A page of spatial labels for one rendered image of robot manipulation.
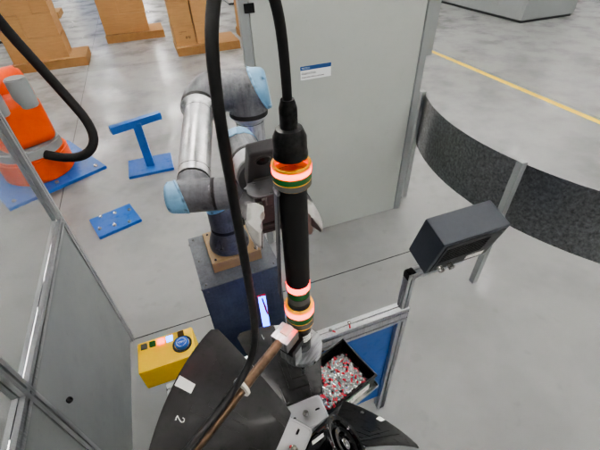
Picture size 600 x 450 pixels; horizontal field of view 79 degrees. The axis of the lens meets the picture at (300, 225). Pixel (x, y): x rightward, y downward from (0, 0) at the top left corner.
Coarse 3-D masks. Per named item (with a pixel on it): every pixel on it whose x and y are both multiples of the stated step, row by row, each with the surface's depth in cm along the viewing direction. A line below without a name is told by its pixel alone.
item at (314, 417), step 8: (304, 400) 82; (312, 400) 82; (320, 400) 82; (288, 408) 81; (296, 408) 81; (304, 408) 81; (312, 408) 81; (320, 408) 81; (296, 416) 80; (312, 416) 79; (320, 416) 79; (312, 424) 78
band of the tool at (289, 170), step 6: (276, 162) 40; (300, 162) 41; (276, 168) 38; (282, 168) 41; (288, 168) 42; (294, 168) 42; (300, 168) 41; (306, 168) 38; (282, 174) 37; (288, 174) 37; (294, 174) 37; (282, 180) 38; (294, 180) 38; (300, 186) 38
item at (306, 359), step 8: (280, 328) 54; (272, 336) 53; (280, 336) 53; (288, 336) 53; (296, 336) 54; (312, 336) 63; (288, 344) 52; (296, 344) 55; (312, 344) 62; (320, 344) 62; (280, 352) 59; (288, 352) 54; (296, 352) 55; (312, 352) 61; (320, 352) 60; (288, 360) 59; (296, 360) 58; (304, 360) 60; (312, 360) 60
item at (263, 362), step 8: (272, 344) 52; (280, 344) 53; (272, 352) 52; (264, 360) 51; (256, 368) 50; (264, 368) 50; (248, 376) 49; (256, 376) 49; (248, 384) 48; (240, 392) 47; (232, 400) 46; (232, 408) 46; (224, 416) 45; (216, 424) 45; (208, 432) 44; (208, 440) 44; (200, 448) 43
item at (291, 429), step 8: (288, 424) 70; (296, 424) 70; (304, 424) 71; (288, 432) 69; (304, 432) 71; (280, 440) 68; (288, 440) 69; (296, 440) 70; (304, 440) 71; (280, 448) 68; (288, 448) 69; (304, 448) 70
